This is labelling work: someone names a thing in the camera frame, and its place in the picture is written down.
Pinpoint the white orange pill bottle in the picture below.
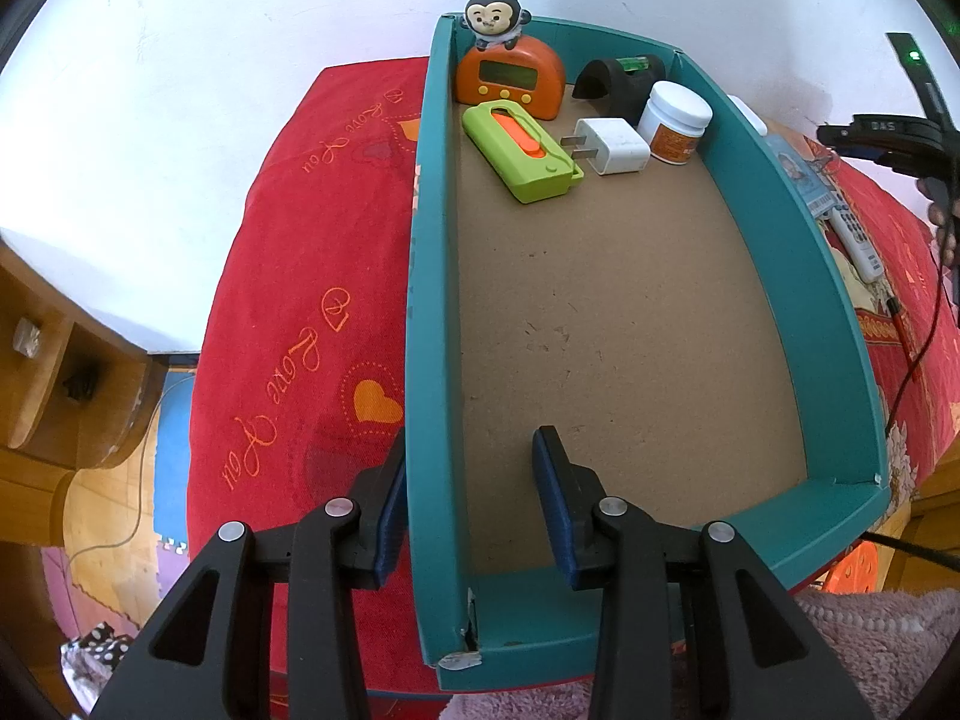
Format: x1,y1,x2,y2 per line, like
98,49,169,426
638,80,713,166

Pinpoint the white usb wall charger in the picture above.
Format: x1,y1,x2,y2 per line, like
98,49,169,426
560,117,651,176

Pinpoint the black curved device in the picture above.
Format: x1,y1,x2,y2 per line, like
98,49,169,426
571,54,665,127

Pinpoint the teal cardboard box tray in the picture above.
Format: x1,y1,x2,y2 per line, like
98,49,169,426
404,15,890,692

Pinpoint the orange digital timer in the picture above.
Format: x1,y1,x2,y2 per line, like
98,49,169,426
454,36,566,121

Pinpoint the green orange utility cutter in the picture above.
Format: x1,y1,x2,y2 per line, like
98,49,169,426
462,99,584,205

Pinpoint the monkey cartoon figurine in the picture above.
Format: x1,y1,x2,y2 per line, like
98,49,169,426
460,0,532,52

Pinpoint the white air conditioner remote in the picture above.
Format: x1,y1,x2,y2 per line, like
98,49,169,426
827,192,884,284

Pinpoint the blue id card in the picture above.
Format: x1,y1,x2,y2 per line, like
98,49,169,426
766,133,836,220

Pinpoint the person right hand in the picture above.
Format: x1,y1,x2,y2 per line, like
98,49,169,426
918,181,958,266

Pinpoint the bunch of keys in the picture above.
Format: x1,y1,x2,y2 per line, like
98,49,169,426
802,135,844,187

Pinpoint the polka dot bag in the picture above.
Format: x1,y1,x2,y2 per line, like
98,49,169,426
60,621,133,697

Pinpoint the pink fluffy blanket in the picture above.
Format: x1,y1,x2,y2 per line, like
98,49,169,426
441,589,958,718

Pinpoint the white earbuds case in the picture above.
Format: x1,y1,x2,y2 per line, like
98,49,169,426
729,94,770,138

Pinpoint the red floral bed blanket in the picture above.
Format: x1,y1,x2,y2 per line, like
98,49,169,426
185,55,452,694

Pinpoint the wooden bedside cabinet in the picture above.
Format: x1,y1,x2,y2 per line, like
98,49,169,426
0,247,167,546

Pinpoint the black cable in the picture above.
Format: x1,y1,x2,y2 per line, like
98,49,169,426
883,179,959,436

